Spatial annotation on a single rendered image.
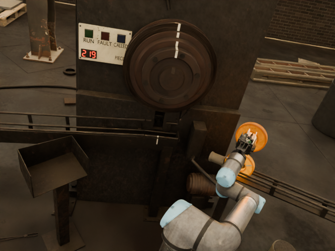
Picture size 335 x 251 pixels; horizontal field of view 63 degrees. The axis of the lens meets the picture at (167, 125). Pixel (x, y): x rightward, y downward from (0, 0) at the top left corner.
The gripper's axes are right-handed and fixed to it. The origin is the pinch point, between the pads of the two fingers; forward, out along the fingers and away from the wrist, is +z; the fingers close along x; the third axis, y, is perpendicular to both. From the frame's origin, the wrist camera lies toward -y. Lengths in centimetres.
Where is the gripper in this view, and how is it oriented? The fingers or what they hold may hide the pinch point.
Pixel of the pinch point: (252, 134)
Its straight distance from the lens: 143.9
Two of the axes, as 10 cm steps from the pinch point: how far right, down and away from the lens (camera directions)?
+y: 0.4, -6.9, -7.2
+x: -8.3, -4.2, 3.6
